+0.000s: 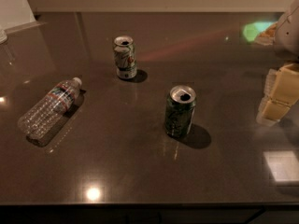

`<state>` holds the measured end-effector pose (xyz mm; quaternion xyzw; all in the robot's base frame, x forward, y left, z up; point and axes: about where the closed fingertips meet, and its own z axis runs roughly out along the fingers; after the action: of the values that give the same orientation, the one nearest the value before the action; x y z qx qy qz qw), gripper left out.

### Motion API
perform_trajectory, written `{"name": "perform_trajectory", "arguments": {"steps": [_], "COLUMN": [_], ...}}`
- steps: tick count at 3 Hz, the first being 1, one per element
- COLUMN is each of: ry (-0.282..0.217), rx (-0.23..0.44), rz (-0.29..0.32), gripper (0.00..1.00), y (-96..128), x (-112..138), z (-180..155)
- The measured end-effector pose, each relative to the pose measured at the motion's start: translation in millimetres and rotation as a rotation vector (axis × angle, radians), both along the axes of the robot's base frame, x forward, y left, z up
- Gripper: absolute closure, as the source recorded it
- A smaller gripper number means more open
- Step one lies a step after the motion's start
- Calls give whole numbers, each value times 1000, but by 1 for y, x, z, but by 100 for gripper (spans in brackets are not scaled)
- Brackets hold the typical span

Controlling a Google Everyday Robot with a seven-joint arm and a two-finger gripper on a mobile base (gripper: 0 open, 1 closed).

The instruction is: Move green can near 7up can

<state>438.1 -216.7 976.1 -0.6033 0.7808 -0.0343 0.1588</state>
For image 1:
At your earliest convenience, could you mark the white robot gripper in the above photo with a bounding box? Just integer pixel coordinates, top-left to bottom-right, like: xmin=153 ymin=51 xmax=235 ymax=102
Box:
xmin=264 ymin=0 xmax=299 ymax=105

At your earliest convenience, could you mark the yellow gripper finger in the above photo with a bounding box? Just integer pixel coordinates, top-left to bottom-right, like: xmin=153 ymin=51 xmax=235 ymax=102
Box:
xmin=256 ymin=97 xmax=290 ymax=127

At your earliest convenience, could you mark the dark green soda can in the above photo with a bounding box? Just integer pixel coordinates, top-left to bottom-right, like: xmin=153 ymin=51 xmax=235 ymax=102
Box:
xmin=164 ymin=85 xmax=196 ymax=138

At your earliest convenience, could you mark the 7up soda can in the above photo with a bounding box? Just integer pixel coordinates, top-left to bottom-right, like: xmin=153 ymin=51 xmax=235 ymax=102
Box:
xmin=113 ymin=35 xmax=137 ymax=79

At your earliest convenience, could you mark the clear plastic water bottle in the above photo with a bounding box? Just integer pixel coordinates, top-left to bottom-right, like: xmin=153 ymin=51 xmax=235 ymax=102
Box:
xmin=18 ymin=77 xmax=82 ymax=139

